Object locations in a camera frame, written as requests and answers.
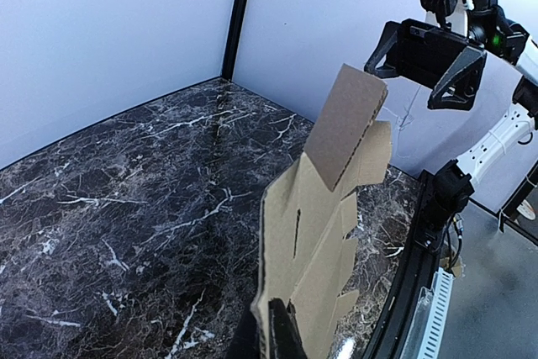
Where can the brown cardboard box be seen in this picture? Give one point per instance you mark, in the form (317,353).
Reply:
(307,213)

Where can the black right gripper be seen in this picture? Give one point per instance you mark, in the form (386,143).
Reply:
(448,63)

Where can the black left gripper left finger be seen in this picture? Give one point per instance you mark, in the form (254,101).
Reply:
(245,343)

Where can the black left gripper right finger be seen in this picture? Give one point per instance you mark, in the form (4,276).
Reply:
(285,340)

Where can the white slotted cable duct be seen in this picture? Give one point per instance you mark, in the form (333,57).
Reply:
(437,313)

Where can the black right corner post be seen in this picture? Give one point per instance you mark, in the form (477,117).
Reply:
(233,39)

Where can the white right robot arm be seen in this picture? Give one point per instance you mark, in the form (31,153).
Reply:
(471,113)

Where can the black curved front rail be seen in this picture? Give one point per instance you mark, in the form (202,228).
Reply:
(418,264)

